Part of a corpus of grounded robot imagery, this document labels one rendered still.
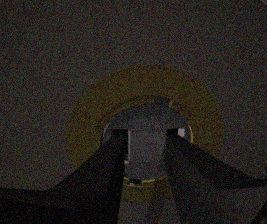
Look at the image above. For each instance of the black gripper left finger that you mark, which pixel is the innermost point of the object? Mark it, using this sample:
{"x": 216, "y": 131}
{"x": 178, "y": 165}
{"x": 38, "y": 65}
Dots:
{"x": 91, "y": 195}

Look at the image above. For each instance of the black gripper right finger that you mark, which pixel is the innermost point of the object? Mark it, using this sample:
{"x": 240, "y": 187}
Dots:
{"x": 206, "y": 191}

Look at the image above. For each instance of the white cylinder with orange side pins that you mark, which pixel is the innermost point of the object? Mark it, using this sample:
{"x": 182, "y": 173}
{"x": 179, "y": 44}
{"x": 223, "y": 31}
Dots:
{"x": 145, "y": 129}

